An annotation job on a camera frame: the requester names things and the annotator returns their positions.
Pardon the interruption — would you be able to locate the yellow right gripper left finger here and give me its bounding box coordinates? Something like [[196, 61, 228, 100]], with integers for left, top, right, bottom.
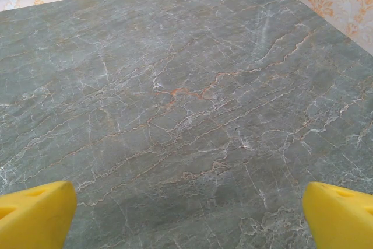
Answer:
[[0, 181, 78, 249]]

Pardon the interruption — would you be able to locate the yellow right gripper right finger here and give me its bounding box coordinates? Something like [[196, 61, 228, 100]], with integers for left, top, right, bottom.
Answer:
[[302, 181, 373, 249]]

